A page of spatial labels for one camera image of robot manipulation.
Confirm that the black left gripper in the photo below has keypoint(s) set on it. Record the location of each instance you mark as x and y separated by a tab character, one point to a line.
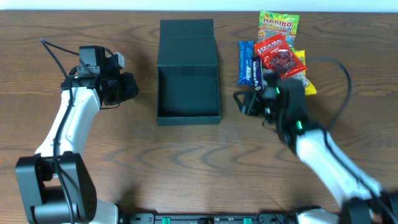
125	86

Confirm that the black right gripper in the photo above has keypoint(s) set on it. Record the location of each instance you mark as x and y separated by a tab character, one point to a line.
259	101

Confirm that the blue cookie packet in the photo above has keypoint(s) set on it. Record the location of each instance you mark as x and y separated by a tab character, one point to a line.
246	50

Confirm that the dark green gift box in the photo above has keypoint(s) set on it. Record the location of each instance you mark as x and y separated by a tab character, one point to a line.
187	65

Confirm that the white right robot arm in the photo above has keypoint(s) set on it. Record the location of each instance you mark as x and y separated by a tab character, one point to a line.
360	197

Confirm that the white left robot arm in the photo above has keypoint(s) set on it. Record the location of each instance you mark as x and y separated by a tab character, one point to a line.
54	183

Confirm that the purple Dairy Milk bar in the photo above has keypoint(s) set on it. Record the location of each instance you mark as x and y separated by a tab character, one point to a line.
257	77

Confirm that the red dried fruit bag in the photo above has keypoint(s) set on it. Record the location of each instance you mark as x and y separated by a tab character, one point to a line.
277	56

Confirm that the yellow sunflower seed bag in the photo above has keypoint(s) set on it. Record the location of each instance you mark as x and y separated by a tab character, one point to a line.
301	76

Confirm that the Haribo gummy bag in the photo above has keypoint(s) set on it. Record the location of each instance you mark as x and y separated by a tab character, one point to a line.
271	23

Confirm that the black mounting rail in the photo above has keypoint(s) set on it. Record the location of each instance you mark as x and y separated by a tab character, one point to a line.
260	218

